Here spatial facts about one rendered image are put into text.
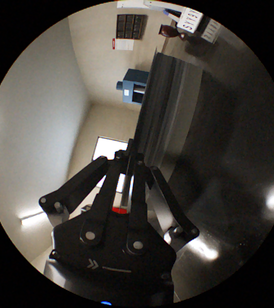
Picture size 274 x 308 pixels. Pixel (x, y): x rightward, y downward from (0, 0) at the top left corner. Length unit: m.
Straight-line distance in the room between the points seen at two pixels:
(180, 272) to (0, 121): 1.89
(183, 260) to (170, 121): 0.24
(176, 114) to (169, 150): 0.07
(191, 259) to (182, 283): 0.05
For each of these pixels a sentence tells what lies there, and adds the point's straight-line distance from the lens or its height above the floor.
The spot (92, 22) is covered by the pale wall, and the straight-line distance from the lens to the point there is 2.43.
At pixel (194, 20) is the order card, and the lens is 0.40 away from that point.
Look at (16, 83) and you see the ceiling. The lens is 1.89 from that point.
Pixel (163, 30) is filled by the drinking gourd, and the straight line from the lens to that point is 0.55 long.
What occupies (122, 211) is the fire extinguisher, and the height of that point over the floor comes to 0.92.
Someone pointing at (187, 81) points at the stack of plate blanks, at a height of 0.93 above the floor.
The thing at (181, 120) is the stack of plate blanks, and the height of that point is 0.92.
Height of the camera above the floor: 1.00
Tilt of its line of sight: 4 degrees down
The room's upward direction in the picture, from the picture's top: 78 degrees counter-clockwise
